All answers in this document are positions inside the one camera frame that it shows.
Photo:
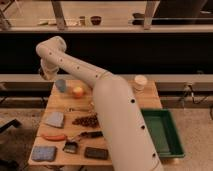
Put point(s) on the black rectangular block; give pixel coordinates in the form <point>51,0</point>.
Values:
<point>96,153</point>

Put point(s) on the bunch of dark grapes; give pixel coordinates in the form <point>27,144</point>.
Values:
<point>87,121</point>

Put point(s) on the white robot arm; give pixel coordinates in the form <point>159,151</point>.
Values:
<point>127,137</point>

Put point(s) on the grey-blue sponge block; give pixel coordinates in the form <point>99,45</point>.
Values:
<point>55,119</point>

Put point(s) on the black-handled knife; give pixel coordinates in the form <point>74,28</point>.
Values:
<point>86,135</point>

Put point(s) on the orange carrot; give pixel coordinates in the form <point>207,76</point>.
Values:
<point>54,138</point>

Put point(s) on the dark bowl on shelf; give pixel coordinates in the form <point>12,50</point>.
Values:
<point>96,20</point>

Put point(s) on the dark object on shelf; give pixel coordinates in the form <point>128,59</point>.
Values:
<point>138,16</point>

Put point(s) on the small green can on shelf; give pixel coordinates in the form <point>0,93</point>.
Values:
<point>82,20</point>

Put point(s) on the wooden table board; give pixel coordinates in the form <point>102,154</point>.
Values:
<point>60,102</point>

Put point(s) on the blue-grey plastic cup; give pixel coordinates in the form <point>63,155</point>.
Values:
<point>61,85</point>

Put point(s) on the white paper cup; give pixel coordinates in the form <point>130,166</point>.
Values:
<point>139,83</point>

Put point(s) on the green plastic tray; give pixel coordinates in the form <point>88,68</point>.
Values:
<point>164,133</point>

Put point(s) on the orange apple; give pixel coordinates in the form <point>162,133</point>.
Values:
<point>78,92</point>

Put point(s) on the metal spoon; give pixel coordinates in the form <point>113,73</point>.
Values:
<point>74,109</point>

